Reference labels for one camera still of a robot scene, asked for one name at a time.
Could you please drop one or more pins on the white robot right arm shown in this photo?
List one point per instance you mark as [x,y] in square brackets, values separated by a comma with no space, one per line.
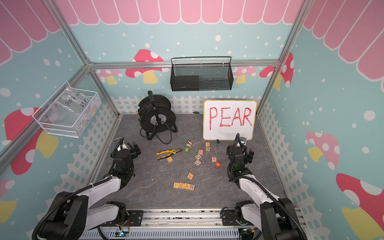
[275,217]

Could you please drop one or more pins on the clear plastic bag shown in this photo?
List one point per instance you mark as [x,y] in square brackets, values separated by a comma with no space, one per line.
[75,105]

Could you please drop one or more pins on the black box in basket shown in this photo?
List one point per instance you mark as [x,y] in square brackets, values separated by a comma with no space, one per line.
[184,83]

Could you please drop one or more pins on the black wire mesh basket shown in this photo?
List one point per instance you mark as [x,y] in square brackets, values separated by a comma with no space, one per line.
[215,73]

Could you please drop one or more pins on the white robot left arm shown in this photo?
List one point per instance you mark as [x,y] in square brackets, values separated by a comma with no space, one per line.
[71,214]

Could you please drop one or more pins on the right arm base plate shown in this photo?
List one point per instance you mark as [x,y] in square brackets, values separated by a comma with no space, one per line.
[228,217]

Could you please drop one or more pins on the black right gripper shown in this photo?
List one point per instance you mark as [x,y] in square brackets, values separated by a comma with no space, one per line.
[249,158]

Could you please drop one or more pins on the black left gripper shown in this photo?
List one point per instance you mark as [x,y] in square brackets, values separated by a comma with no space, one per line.
[135,151]

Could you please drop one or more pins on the wooden block orange Q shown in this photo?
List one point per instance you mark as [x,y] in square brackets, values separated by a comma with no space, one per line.
[190,176]

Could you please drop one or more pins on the yellow framed whiteboard PEAR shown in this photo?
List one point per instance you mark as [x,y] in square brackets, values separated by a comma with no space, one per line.
[224,119]

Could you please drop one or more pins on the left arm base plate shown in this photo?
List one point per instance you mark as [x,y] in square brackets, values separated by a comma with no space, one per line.
[132,218]

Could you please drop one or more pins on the black cable reel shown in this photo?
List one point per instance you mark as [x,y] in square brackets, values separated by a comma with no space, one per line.
[156,116]

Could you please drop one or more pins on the yellow black pliers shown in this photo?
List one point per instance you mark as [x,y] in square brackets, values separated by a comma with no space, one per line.
[167,153]

